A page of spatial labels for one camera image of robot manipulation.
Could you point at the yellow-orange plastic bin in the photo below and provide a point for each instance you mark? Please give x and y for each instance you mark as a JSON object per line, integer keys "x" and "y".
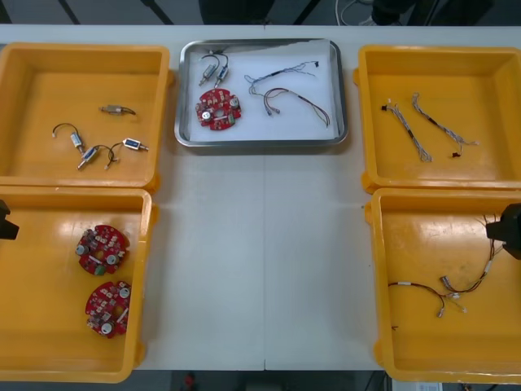
{"x": 423, "y": 244}
{"x": 447, "y": 81}
{"x": 40, "y": 285}
{"x": 81, "y": 77}

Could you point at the round red circuit board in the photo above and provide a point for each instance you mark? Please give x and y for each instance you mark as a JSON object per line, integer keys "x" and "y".
{"x": 102, "y": 248}
{"x": 215, "y": 109}
{"x": 108, "y": 309}

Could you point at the black metal frame leg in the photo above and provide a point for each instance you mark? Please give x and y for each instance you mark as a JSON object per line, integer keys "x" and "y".
{"x": 305, "y": 12}
{"x": 69, "y": 11}

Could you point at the steel tray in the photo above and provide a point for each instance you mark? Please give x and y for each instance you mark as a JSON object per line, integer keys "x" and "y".
{"x": 260, "y": 144}

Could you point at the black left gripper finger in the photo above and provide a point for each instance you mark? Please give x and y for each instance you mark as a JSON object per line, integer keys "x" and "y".
{"x": 4, "y": 206}
{"x": 7, "y": 229}

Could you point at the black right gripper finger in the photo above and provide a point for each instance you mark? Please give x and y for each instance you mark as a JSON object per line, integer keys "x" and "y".
{"x": 506, "y": 234}
{"x": 513, "y": 212}

